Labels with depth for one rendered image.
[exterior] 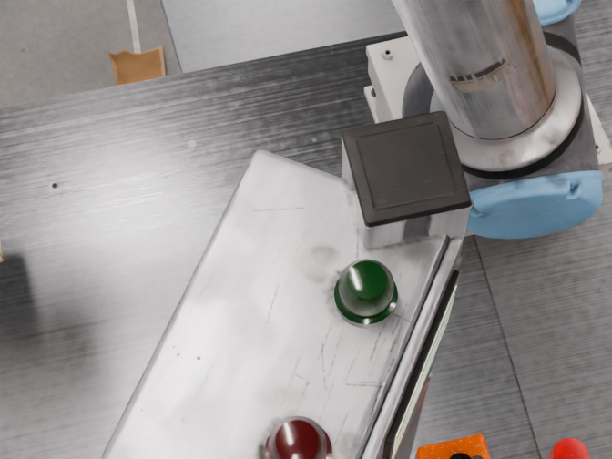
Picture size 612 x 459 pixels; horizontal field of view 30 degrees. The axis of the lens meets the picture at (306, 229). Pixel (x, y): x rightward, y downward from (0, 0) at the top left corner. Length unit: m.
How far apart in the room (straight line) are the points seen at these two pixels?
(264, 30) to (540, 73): 0.56
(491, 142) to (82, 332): 0.51
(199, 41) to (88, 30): 1.07
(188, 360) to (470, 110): 0.41
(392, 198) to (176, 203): 0.77
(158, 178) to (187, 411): 0.79
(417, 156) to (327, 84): 0.81
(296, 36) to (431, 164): 0.85
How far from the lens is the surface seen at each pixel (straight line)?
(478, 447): 0.75
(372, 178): 0.47
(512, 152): 0.86
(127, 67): 2.29
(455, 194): 0.46
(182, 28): 1.33
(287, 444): 0.43
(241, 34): 1.32
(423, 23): 0.73
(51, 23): 2.41
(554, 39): 0.96
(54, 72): 2.34
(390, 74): 1.18
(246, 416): 0.46
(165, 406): 0.46
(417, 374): 0.48
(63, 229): 1.23
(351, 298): 0.45
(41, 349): 1.18
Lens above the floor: 1.91
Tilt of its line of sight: 65 degrees down
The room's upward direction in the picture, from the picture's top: 3 degrees counter-clockwise
